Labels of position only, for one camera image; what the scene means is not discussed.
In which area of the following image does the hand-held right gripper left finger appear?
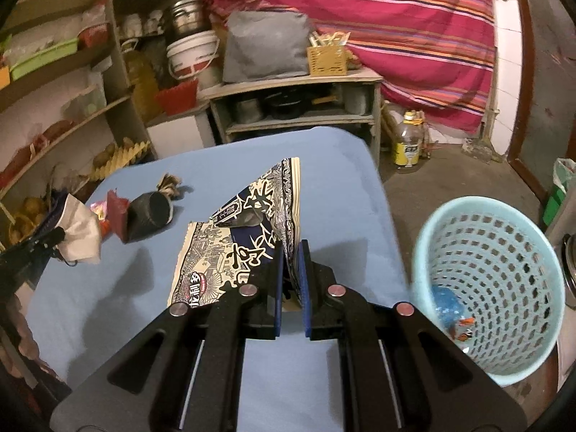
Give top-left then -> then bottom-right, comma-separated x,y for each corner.
49,239 -> 285,432

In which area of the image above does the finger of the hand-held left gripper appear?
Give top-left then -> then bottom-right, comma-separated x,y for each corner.
24,226 -> 67,259

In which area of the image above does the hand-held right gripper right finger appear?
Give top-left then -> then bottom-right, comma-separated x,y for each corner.
297,239 -> 527,432

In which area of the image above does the white cloth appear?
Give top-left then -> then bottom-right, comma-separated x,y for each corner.
56,193 -> 102,265

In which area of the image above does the patterned snack packet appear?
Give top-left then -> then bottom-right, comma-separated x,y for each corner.
167,157 -> 303,313

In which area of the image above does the dark paper cup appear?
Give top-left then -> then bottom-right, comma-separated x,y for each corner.
122,191 -> 175,244

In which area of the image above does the light blue plastic basket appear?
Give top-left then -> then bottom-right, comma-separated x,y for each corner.
411,195 -> 565,388

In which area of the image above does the twisted brown wrapper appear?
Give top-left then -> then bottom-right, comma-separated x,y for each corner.
157,172 -> 184,201

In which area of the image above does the blue plastic bag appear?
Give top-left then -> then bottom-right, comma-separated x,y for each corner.
432,284 -> 466,325

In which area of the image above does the clear bag with orange print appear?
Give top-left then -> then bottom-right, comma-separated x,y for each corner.
447,317 -> 475,343

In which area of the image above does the person's left hand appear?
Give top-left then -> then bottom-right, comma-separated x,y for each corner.
0,294 -> 41,379

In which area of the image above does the yellow egg tray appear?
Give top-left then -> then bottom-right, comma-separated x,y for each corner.
90,137 -> 151,181

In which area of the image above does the white cabinet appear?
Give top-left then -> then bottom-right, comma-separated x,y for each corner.
146,99 -> 223,160

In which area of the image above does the tall wooden shelf unit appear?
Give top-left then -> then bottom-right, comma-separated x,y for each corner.
0,0 -> 156,253

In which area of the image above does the green plastic tray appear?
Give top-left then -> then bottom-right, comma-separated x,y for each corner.
9,38 -> 79,82

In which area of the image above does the yellow oil jug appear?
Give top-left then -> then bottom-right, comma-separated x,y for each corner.
119,38 -> 163,122

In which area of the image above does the plastic bottle with yellow label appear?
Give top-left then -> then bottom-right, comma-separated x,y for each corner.
391,110 -> 426,174

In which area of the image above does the red plastic basket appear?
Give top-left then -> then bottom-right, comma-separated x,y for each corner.
154,80 -> 199,117

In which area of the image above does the black pot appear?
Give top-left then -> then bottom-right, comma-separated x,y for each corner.
263,90 -> 311,120

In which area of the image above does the small metal pot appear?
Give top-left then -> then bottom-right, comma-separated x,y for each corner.
231,96 -> 264,124

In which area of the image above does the wooden stick bundle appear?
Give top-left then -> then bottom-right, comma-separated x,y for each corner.
418,110 -> 446,158

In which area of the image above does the red mesh basket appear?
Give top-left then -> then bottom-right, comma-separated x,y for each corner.
78,22 -> 111,50

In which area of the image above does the low wooden side table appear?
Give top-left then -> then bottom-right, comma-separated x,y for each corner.
198,68 -> 384,151

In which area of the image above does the white plastic bucket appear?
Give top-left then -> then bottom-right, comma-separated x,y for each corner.
166,31 -> 220,82

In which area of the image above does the yellow utensil holder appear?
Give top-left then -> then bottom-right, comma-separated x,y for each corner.
307,45 -> 349,77

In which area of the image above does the large metal pot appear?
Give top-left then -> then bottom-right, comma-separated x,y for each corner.
161,0 -> 212,41

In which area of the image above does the grey bag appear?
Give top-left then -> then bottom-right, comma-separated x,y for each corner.
222,10 -> 312,84

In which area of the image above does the stack of metal pots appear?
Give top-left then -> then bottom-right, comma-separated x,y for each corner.
560,233 -> 576,311

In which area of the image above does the green plastic bag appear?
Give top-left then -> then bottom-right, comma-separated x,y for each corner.
542,157 -> 565,228

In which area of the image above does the red striped cloth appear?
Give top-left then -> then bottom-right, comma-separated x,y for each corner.
186,0 -> 498,133

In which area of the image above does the brown framed door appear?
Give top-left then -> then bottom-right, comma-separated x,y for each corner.
508,0 -> 576,208

